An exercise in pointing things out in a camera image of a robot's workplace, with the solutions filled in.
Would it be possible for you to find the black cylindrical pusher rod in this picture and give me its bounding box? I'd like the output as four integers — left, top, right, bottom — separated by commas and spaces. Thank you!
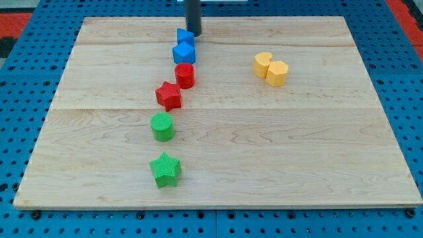
184, 0, 202, 36

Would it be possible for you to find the yellow heart block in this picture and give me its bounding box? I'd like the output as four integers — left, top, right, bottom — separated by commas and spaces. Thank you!
252, 52, 272, 78

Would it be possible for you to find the yellow hexagon block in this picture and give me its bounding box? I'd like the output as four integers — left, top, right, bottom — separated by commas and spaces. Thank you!
266, 61, 289, 87

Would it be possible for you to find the blue triangle block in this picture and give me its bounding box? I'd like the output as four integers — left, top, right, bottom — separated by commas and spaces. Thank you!
176, 28, 195, 47

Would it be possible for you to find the blue cube block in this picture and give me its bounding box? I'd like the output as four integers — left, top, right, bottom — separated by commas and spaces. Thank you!
173, 42, 196, 64

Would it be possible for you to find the red cylinder block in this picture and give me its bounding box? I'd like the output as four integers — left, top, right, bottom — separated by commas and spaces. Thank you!
174, 63, 195, 89

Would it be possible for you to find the red star block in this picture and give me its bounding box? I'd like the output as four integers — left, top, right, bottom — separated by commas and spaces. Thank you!
155, 81, 182, 112

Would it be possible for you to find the green cylinder block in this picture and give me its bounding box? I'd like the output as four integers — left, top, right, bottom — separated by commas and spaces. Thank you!
150, 112, 174, 142

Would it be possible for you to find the green star block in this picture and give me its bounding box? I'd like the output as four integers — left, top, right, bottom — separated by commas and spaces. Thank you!
149, 152, 182, 188

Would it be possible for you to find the light wooden board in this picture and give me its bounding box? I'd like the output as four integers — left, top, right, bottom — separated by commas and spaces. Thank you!
13, 17, 422, 210

